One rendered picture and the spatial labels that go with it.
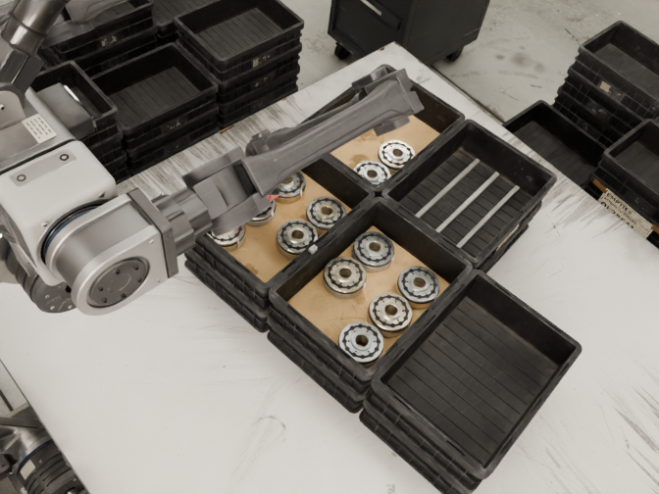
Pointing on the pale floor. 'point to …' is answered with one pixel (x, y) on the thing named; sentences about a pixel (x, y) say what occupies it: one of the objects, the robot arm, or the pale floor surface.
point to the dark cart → (406, 26)
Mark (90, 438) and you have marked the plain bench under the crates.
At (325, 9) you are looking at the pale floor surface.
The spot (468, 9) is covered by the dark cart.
